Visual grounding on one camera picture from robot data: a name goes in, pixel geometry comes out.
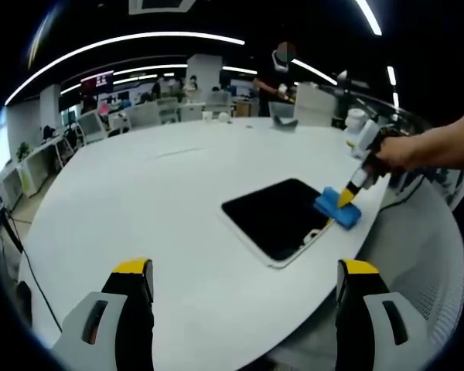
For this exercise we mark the white cup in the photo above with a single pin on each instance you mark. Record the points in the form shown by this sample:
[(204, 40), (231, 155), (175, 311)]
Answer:
[(207, 116)]

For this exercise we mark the short ceiling light strip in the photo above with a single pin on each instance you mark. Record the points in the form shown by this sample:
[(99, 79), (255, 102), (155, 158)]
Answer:
[(369, 17)]

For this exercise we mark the white box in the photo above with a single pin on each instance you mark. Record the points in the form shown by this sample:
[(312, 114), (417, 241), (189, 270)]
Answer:
[(316, 104)]

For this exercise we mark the blue cleaning cloth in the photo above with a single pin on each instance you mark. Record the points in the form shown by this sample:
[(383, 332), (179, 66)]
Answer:
[(346, 218)]

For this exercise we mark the slanted ceiling light strip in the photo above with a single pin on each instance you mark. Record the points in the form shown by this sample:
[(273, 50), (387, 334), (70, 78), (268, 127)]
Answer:
[(313, 70)]

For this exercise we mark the grey desk lamp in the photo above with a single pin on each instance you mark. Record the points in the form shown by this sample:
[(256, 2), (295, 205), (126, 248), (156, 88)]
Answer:
[(343, 77)]

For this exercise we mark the white mesh office chair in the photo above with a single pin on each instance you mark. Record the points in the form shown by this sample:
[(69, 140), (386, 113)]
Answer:
[(218, 102), (417, 247)]

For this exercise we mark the white round container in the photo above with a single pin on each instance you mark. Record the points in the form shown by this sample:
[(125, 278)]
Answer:
[(355, 120)]

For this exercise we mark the ceiling air vent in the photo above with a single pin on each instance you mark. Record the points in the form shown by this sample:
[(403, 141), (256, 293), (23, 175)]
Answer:
[(160, 5)]

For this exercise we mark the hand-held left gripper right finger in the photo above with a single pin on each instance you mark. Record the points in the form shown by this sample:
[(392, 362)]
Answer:
[(375, 328)]

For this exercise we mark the person's right hand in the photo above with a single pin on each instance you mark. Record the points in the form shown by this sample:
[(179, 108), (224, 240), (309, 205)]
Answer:
[(400, 152)]

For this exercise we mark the red display screen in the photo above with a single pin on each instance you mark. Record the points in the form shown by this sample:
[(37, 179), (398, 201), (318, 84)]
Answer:
[(96, 81)]

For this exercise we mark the long curved ceiling light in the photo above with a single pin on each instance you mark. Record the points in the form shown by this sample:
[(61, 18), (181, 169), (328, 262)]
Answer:
[(131, 38)]

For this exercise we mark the black tripod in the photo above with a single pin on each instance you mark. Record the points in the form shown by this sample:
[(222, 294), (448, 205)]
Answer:
[(9, 228)]

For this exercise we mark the dark grey pouch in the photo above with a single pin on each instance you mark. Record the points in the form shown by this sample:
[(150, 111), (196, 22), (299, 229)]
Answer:
[(286, 124)]

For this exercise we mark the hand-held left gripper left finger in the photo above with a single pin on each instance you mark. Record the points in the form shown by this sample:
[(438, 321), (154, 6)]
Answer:
[(100, 328)]

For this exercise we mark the white shelf desk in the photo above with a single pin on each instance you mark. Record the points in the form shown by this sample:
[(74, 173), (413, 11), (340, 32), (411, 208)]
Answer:
[(35, 166)]

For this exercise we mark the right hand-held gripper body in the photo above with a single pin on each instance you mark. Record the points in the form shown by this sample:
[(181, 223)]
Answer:
[(367, 135)]

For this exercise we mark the grey box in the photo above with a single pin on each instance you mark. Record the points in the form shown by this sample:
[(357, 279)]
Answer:
[(280, 109)]

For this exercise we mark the small potted plant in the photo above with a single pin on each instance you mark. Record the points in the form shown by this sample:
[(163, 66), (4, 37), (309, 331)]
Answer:
[(23, 150)]

